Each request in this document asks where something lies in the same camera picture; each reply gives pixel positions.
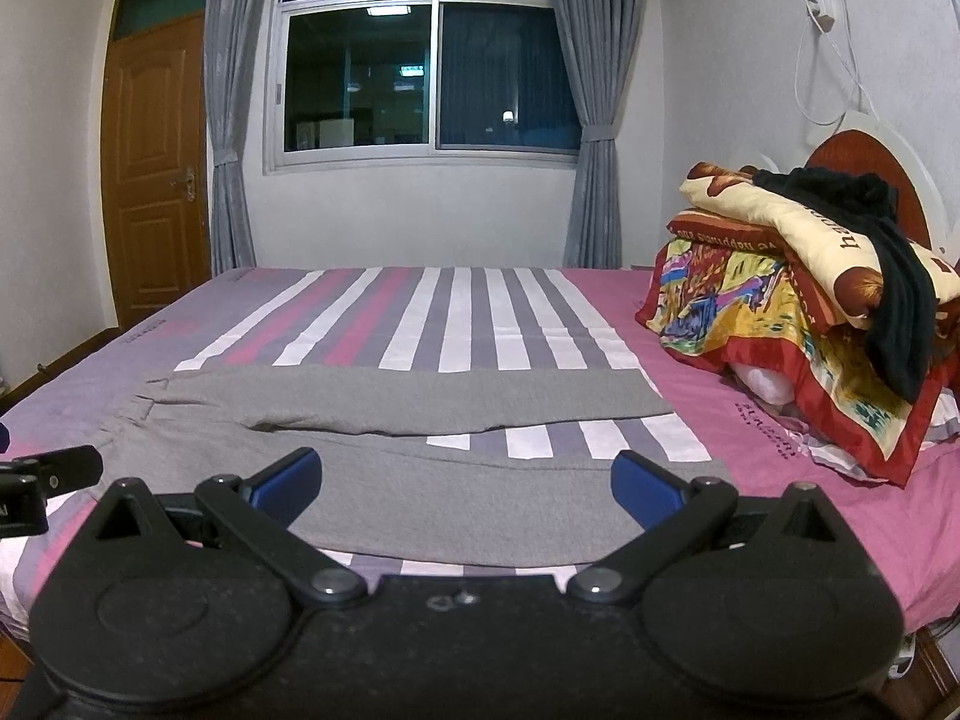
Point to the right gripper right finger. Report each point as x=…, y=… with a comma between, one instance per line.
x=675, y=516

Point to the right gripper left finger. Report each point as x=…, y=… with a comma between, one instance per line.
x=254, y=516

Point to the grey sweatpants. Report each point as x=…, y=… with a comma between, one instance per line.
x=387, y=490

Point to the white pillow under quilt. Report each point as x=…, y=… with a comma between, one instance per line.
x=769, y=386

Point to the striped pink purple bedsheet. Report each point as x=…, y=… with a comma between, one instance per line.
x=515, y=319

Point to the black garment on pile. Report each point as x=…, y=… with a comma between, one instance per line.
x=899, y=342

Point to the cream brown folded blanket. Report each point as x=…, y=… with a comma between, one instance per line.
x=836, y=270

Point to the red white headboard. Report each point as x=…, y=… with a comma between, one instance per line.
x=863, y=144

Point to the brown wooden door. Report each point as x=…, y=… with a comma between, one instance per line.
x=153, y=155

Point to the right grey curtain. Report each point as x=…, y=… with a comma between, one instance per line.
x=598, y=40

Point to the grey curtain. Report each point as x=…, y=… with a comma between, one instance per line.
x=229, y=55
x=598, y=40

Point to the left grey curtain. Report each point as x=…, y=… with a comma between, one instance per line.
x=229, y=55

